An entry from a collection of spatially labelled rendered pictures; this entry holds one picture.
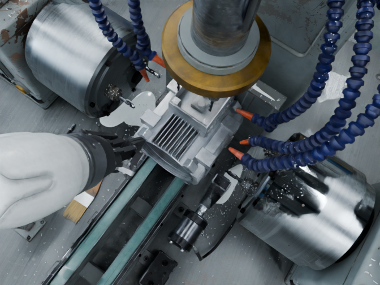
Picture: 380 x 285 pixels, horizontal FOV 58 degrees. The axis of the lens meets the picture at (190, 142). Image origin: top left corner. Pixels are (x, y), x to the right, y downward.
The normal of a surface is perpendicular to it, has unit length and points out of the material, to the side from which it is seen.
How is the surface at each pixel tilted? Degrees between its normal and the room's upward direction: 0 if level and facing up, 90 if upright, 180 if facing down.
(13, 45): 90
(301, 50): 90
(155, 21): 0
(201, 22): 90
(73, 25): 2
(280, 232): 58
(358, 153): 0
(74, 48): 21
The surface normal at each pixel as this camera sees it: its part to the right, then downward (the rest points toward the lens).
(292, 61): -0.58, 0.76
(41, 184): 0.92, 0.01
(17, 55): 0.82, 0.56
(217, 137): 0.06, -0.32
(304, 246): -0.43, 0.44
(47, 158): 0.81, -0.48
